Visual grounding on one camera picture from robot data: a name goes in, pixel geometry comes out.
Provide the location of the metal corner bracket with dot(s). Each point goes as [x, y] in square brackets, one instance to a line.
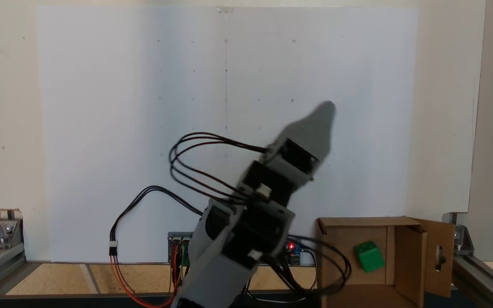
[464, 241]
[4, 233]

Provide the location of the green die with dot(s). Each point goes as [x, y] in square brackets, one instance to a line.
[369, 256]

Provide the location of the circuit board with capacitors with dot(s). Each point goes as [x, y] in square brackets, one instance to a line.
[178, 244]

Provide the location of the brown cardboard box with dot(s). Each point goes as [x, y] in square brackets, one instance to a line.
[336, 256]

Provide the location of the clear tape strip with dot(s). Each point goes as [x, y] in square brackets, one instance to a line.
[225, 9]

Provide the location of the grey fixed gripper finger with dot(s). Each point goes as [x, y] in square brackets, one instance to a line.
[315, 132]

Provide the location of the white paper sheet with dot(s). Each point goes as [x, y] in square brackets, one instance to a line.
[101, 85]

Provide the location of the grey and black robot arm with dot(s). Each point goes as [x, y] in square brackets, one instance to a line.
[216, 273]

